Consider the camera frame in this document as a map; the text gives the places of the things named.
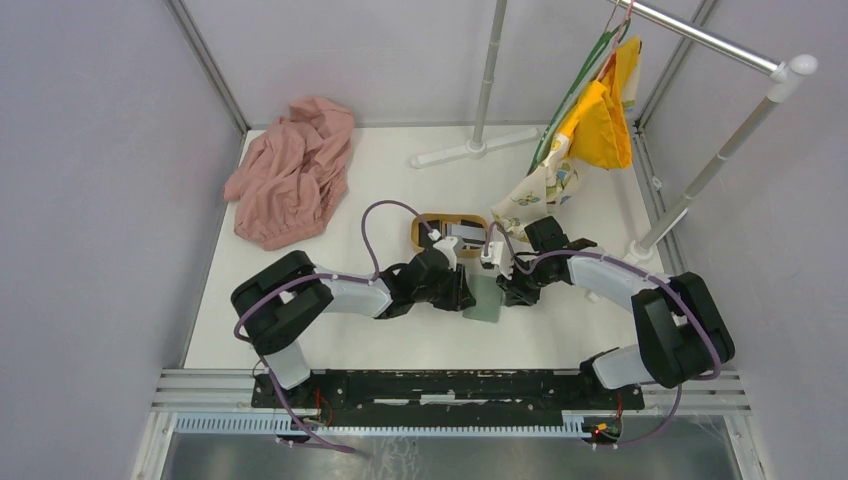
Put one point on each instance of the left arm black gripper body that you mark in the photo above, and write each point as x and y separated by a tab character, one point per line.
447	292

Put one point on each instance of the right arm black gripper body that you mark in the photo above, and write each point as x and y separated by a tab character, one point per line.
526	286

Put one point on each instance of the yellow oval card tray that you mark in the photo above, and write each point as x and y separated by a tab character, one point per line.
440	223

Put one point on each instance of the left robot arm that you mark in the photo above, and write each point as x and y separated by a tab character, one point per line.
281	302

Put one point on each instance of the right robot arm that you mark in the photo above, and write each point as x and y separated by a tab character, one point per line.
680	333

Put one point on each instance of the white striped card in tray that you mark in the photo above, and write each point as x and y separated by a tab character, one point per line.
470	235

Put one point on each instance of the cartoon print hanging garment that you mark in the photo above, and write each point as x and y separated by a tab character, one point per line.
556	180

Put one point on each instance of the yellow hanging garment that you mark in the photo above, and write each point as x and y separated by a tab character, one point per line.
595	129

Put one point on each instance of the pink crumpled cloth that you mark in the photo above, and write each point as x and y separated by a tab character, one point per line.
293	176

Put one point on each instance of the green clothes hanger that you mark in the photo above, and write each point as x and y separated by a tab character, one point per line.
600	50

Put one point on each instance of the pink clothes hanger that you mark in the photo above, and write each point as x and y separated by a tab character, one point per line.
619	32

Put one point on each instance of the white clothes rack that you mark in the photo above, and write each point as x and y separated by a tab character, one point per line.
730	125

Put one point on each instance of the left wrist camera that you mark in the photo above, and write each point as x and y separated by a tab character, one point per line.
450	247

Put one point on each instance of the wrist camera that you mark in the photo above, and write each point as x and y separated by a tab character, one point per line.
450	247
497	255

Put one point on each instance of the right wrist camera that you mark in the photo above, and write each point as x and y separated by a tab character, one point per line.
497	255

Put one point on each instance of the aluminium frame rails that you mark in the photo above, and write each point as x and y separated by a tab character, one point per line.
243	401

